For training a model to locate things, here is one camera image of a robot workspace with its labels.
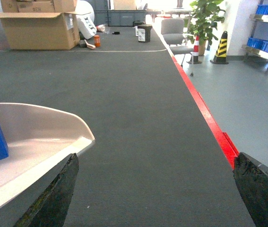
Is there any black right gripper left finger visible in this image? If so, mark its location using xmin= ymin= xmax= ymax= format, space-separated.
xmin=14 ymin=153 xmax=79 ymax=227

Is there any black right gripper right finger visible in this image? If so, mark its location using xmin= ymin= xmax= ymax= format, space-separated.
xmin=233 ymin=152 xmax=268 ymax=227

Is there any beige plastic scoop tray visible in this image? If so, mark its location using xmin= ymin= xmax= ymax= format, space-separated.
xmin=0 ymin=103 xmax=95 ymax=208

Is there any yellow black traffic cone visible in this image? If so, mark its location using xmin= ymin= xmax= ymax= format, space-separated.
xmin=210 ymin=31 xmax=229 ymax=64

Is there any red white traffic cone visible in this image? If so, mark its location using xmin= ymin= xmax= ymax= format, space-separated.
xmin=187 ymin=35 xmax=202 ymax=64

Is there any orange bottle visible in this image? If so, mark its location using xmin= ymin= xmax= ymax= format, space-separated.
xmin=94 ymin=35 xmax=101 ymax=47

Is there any large open cardboard box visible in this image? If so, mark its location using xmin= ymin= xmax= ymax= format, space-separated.
xmin=0 ymin=11 xmax=89 ymax=50

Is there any green potted plant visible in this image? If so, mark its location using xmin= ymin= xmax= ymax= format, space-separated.
xmin=188 ymin=0 xmax=225 ymax=45

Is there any grey office chair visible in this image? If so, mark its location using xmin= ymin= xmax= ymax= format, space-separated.
xmin=161 ymin=18 xmax=194 ymax=64

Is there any white plastic bag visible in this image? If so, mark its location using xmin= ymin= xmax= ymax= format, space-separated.
xmin=75 ymin=0 xmax=97 ymax=40

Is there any black labelled canister near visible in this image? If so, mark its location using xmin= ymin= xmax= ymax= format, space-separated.
xmin=137 ymin=24 xmax=153 ymax=43

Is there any black labelled canister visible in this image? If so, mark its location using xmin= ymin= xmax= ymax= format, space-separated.
xmin=132 ymin=20 xmax=146 ymax=37
xmin=137 ymin=24 xmax=153 ymax=43

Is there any grey plastic crate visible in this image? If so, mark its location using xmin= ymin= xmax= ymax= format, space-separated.
xmin=94 ymin=9 xmax=147 ymax=26

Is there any black labelled canister far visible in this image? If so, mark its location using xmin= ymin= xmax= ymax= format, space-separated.
xmin=132 ymin=20 xmax=146 ymax=37

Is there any stacked cardboard box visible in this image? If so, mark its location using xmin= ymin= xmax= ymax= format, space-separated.
xmin=0 ymin=0 xmax=77 ymax=13

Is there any wooden handled brush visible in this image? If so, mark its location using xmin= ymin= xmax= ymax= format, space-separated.
xmin=79 ymin=39 xmax=96 ymax=50

